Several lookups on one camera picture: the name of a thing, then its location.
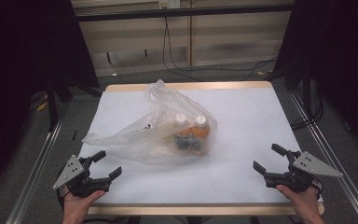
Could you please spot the person's right hand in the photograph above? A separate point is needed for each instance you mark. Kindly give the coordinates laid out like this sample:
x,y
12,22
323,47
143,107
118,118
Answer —
x,y
303,200

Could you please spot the small black floor object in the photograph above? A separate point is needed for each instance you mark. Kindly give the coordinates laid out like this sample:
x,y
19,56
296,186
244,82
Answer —
x,y
74,134

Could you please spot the orange juice bottle white cap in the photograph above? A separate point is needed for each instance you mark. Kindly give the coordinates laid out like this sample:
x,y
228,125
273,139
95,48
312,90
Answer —
x,y
201,133
183,132

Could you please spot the person's left hand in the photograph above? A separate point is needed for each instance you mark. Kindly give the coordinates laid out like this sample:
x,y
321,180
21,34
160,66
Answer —
x,y
79,203

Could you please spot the black metal stand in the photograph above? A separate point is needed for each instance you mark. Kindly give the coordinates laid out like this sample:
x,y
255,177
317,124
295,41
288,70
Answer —
x,y
306,90
51,105

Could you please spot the wooden table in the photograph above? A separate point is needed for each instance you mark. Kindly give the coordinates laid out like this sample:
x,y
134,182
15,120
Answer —
x,y
199,85

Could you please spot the white table mat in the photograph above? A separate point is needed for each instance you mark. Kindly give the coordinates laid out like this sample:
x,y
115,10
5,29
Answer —
x,y
248,124

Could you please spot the metal floor rail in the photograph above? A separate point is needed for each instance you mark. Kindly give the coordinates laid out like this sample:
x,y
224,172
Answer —
x,y
35,174
332,158

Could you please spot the clear plastic bag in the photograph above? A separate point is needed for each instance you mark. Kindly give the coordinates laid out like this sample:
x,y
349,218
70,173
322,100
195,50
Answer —
x,y
164,124

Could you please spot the yellow floor tape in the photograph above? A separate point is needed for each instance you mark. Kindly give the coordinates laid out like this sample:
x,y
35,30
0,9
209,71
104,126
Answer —
x,y
42,106

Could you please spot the black horizontal bar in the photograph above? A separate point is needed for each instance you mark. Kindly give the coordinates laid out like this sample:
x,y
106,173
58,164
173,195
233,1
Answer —
x,y
183,13

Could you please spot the white wall socket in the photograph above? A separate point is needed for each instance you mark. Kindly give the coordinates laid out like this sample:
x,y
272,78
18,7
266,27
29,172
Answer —
x,y
169,3

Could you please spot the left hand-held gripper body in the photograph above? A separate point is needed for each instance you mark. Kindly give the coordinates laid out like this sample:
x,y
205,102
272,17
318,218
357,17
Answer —
x,y
70,171

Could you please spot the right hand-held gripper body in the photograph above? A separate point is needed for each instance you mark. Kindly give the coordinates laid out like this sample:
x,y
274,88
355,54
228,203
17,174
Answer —
x,y
310,166

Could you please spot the black curtain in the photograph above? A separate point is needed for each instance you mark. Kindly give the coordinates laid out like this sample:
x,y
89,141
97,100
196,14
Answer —
x,y
18,77
345,62

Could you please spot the light wooden wall panel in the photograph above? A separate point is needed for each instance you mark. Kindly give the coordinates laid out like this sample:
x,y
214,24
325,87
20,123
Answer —
x,y
230,37

